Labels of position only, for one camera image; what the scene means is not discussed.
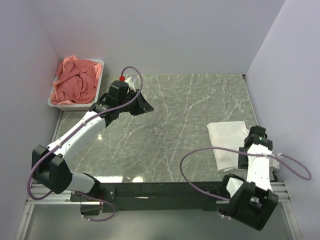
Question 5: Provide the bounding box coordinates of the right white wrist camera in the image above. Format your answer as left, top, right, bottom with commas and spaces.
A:
269, 152, 283, 170

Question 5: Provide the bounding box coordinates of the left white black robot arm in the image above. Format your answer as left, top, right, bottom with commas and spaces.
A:
31, 80, 154, 201

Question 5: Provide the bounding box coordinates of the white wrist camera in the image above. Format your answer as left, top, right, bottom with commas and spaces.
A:
269, 152, 283, 170
119, 75, 137, 92

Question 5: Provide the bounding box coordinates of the white plastic bin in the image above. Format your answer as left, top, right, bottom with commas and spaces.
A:
47, 58, 105, 112

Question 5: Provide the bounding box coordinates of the white t shirt red print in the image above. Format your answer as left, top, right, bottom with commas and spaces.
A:
206, 121, 249, 172

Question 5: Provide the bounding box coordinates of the aluminium rail frame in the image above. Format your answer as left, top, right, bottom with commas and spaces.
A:
14, 182, 301, 240

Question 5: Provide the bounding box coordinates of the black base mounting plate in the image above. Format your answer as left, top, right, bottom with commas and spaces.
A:
69, 182, 233, 217

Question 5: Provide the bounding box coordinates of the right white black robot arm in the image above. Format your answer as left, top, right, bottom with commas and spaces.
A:
218, 126, 279, 231

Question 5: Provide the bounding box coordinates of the pink t shirt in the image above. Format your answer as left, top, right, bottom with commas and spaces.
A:
50, 54, 103, 106

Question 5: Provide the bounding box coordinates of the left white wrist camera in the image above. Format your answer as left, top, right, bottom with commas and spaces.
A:
119, 75, 137, 92

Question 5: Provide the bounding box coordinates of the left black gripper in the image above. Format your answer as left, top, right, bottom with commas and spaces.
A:
118, 89, 154, 116

